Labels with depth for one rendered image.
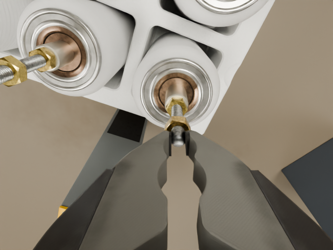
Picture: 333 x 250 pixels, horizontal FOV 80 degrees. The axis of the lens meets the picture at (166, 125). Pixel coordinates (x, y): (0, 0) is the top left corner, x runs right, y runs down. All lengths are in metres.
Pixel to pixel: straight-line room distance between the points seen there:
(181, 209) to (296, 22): 0.59
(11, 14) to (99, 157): 0.19
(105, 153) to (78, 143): 0.29
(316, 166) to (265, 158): 0.12
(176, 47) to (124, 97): 0.12
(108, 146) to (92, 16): 0.19
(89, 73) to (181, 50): 0.09
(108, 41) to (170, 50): 0.06
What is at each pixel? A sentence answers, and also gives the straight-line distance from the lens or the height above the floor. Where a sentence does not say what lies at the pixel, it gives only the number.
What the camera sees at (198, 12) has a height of 0.25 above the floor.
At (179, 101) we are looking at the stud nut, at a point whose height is 0.29.
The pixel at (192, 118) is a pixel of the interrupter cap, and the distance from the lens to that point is 0.22.
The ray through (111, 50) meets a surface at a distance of 0.22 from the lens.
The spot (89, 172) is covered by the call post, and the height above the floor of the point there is 0.26.
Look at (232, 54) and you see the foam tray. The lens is 0.29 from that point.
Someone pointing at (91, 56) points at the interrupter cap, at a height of 0.25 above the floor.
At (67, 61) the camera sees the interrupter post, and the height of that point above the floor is 0.26.
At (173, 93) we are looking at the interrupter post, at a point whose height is 0.28.
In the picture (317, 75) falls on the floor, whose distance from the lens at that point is 0.57.
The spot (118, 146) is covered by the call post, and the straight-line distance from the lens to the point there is 0.34.
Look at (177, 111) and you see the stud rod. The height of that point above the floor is 0.30.
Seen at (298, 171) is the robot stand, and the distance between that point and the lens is 0.65.
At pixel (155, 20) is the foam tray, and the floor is 0.18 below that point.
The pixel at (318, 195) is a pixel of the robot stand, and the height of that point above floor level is 0.12.
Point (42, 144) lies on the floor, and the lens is 0.65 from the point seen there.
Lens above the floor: 0.45
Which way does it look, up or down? 61 degrees down
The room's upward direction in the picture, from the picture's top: 177 degrees counter-clockwise
